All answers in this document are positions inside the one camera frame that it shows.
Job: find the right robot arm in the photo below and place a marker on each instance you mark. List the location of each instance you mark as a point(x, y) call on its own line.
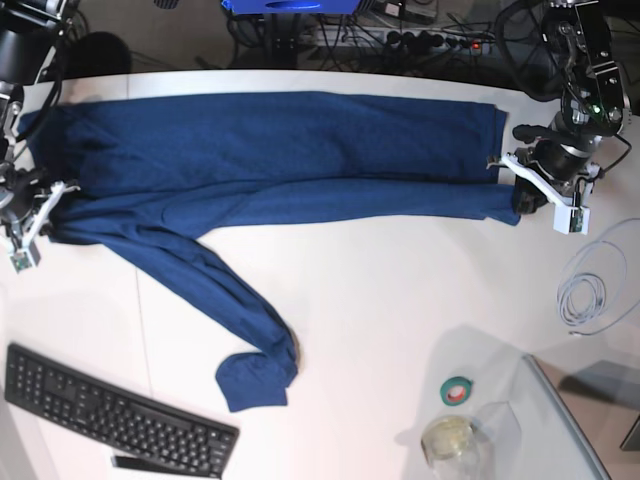
point(30, 30)

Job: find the black computer keyboard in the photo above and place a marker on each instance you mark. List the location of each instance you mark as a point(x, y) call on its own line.
point(148, 435)

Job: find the black power strip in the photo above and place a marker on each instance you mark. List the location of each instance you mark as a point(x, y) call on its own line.
point(424, 41)

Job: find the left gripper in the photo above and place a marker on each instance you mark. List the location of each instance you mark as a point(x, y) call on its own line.
point(561, 159)

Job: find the dark blue t-shirt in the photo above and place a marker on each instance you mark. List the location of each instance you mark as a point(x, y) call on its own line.
point(157, 174)

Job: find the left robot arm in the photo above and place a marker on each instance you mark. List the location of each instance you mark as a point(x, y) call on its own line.
point(586, 80)

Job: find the green electrical tape roll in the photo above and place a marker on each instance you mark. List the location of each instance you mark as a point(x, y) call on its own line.
point(456, 390)

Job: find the glass panel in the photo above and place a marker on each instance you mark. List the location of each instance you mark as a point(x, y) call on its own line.
point(601, 393)

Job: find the blue box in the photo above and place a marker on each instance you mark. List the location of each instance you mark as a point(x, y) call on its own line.
point(246, 7)

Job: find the clear glass jar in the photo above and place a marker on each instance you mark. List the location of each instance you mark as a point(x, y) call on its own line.
point(450, 448)

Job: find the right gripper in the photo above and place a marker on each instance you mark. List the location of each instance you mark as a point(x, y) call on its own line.
point(22, 193)

